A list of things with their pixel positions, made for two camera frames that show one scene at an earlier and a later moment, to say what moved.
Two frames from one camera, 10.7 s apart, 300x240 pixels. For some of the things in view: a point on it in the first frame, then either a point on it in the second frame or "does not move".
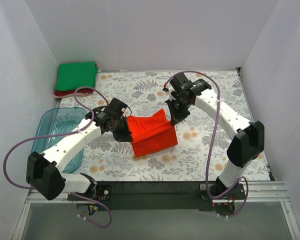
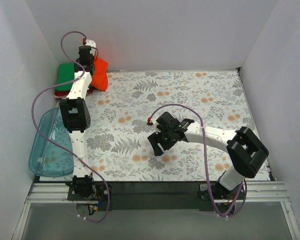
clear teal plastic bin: x=58 y=121 does not move
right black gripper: x=176 y=113 to x=162 y=141
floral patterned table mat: x=144 y=93 does not move
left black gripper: x=121 y=130 to x=85 y=50
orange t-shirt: x=151 y=134 to x=100 y=78
